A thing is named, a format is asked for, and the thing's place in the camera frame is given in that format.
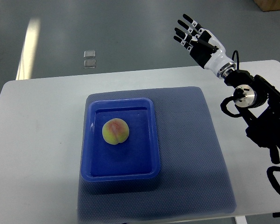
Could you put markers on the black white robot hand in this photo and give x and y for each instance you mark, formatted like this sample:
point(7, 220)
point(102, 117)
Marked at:
point(206, 50)

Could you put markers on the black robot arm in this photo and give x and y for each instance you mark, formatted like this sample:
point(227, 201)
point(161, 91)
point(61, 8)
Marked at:
point(258, 103)

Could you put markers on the lower metal floor plate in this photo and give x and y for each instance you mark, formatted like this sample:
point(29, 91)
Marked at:
point(90, 63)

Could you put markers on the metal floor plate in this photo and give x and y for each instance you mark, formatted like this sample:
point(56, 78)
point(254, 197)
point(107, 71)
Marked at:
point(89, 54)
point(90, 63)

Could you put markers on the upper metal floor plate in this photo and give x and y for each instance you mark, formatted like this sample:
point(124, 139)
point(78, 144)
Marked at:
point(89, 54)

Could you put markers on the blue grey textured mat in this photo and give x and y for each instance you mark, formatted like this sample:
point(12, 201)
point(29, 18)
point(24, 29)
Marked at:
point(193, 179)

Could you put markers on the green pink peach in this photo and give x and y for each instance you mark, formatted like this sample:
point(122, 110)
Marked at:
point(115, 131)

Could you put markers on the blue plastic tray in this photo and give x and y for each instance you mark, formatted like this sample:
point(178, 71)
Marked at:
point(137, 158)

